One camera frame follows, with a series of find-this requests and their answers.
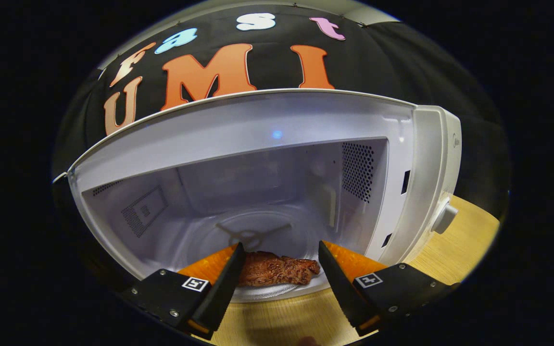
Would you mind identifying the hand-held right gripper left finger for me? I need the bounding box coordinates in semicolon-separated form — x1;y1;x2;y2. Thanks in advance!
121;242;247;341

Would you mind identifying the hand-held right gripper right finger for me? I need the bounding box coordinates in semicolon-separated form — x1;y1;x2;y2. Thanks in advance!
318;240;460;337

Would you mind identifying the brown grilled meat piece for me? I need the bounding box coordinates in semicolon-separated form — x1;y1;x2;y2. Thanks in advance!
238;251;321;288

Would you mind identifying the white microwave oven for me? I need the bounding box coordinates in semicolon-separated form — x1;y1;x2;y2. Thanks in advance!
53;89;463;304

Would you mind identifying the glass turntable plate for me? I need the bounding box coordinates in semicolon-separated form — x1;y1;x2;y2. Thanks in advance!
183;211;333;303

